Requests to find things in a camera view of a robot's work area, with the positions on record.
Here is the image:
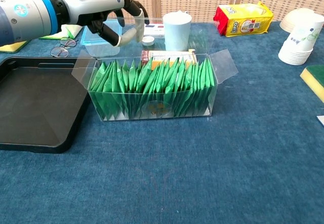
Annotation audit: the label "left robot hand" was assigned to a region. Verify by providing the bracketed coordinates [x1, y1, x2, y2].
[53, 0, 150, 48]

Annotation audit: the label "clear box of green packets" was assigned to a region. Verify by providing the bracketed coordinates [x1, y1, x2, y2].
[71, 17, 239, 121]

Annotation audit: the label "clear blue-lidded food container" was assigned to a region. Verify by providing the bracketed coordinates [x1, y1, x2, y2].
[80, 18, 123, 57]

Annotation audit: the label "small black jar white lid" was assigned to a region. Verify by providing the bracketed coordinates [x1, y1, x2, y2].
[141, 35, 155, 51]

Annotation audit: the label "white box red blue print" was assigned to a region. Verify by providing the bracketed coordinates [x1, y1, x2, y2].
[143, 23, 166, 40]

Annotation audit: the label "green tea bag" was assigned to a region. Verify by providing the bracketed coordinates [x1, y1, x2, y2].
[138, 57, 155, 94]
[103, 59, 127, 120]
[127, 59, 139, 118]
[202, 58, 216, 114]
[174, 56, 188, 116]
[90, 63, 112, 120]

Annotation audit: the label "orange white small box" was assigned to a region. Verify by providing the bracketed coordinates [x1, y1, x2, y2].
[140, 49, 197, 70]

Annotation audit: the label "yellow red biscuit bag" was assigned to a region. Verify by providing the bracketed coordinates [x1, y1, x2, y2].
[213, 1, 274, 38]

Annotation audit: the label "green tissue pack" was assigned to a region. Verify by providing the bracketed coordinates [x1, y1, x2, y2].
[39, 23, 84, 40]

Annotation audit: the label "pale blue plastic cup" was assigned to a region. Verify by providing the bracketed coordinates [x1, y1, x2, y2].
[163, 10, 192, 52]

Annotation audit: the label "plain yellow sponge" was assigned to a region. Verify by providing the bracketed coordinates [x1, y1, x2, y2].
[0, 40, 29, 54]

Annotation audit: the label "black plastic tray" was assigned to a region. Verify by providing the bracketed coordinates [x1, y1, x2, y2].
[0, 56, 92, 155]

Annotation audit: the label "blue table cloth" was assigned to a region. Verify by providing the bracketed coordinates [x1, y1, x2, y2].
[0, 21, 324, 224]

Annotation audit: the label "beige bowl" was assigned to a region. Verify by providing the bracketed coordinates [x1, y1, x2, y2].
[279, 8, 324, 33]

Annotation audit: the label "white paper cup stack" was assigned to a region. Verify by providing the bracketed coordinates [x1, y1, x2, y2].
[278, 13, 324, 66]

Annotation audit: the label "green yellow scouring sponge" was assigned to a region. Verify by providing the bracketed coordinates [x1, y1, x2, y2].
[300, 64, 324, 97]

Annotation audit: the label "thin frame eyeglasses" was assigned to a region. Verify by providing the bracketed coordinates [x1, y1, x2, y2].
[50, 38, 78, 58]

